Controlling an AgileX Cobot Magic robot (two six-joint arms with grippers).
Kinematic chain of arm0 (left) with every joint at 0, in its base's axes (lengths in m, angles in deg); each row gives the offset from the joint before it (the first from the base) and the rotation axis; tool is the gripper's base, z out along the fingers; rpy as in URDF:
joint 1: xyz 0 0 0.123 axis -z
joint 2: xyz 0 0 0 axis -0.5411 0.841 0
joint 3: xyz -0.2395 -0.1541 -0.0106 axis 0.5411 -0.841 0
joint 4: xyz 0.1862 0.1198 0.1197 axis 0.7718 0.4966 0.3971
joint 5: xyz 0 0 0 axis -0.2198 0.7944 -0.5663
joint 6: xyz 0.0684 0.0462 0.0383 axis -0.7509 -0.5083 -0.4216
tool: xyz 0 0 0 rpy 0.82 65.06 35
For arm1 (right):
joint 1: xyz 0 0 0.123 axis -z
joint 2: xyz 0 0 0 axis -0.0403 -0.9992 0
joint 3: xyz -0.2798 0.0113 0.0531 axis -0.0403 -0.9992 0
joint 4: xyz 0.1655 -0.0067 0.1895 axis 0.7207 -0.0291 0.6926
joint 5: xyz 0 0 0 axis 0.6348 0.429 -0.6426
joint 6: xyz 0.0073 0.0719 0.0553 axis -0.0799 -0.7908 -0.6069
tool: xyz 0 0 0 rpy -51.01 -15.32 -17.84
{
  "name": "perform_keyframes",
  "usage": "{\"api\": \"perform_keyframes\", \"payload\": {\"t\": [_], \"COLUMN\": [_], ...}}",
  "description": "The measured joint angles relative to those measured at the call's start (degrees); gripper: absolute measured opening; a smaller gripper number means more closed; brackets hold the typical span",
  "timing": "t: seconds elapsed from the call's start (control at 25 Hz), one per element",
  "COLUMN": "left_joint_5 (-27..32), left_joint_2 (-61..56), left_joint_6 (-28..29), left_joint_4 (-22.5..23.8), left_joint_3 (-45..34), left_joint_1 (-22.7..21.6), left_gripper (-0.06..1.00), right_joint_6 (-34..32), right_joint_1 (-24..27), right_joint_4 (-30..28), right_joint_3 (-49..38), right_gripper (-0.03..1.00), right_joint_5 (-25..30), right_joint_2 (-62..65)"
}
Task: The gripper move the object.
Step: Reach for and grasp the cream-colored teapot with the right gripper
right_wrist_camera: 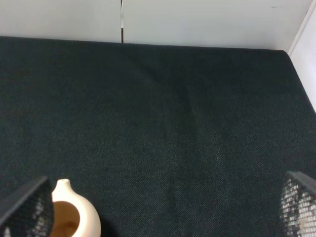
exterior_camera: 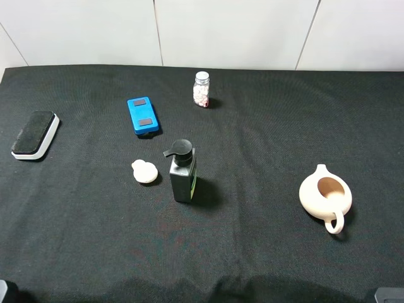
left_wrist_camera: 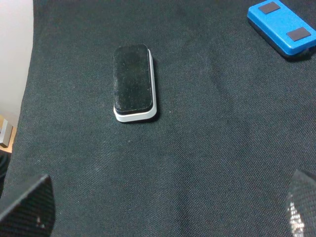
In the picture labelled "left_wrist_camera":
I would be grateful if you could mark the blue whiteboard eraser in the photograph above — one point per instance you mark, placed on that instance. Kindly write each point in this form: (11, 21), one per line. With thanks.
(284, 30)

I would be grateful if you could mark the white black whiteboard eraser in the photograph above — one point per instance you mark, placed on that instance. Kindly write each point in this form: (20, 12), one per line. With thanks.
(134, 84)

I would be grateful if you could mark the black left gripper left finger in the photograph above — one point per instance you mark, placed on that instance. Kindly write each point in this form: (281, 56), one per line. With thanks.
(29, 209)

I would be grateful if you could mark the black tablecloth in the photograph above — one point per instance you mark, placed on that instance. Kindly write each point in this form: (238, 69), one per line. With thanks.
(235, 121)

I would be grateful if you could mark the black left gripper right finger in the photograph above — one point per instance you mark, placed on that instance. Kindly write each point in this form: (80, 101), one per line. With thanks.
(301, 204)

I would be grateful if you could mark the grey metal bracket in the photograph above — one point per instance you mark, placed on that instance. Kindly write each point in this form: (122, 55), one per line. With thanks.
(5, 132)

